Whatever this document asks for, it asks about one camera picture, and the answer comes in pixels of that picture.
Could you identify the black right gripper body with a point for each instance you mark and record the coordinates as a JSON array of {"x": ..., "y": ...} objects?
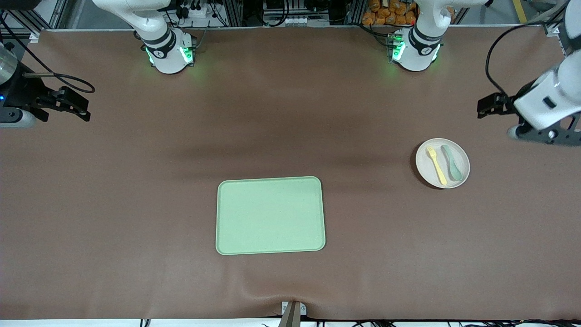
[{"x": 22, "y": 93}]

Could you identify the yellow plastic fork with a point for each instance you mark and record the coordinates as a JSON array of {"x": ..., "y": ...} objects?
[{"x": 438, "y": 168}]

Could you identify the round white plate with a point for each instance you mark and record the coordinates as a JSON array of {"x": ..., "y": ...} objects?
[{"x": 429, "y": 175}]

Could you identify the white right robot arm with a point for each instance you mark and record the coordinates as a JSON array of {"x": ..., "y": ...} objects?
[{"x": 165, "y": 50}]

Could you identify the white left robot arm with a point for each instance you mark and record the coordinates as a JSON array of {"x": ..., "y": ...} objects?
[{"x": 420, "y": 50}]

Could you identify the green plastic spoon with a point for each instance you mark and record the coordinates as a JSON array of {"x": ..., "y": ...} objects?
[{"x": 455, "y": 171}]

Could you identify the brown table cover mat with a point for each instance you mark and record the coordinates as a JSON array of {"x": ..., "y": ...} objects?
[{"x": 136, "y": 181}]

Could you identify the orange packets pile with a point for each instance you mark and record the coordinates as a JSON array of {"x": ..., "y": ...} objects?
[{"x": 390, "y": 12}]

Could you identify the white power strip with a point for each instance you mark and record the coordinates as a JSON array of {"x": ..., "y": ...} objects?
[{"x": 194, "y": 10}]

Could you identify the white connector block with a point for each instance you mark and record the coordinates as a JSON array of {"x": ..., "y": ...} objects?
[{"x": 295, "y": 20}]

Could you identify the light green rectangular tray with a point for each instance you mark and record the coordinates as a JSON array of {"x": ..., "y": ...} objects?
[{"x": 270, "y": 215}]

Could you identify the metal table edge clamp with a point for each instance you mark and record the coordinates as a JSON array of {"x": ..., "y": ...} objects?
[{"x": 292, "y": 313}]

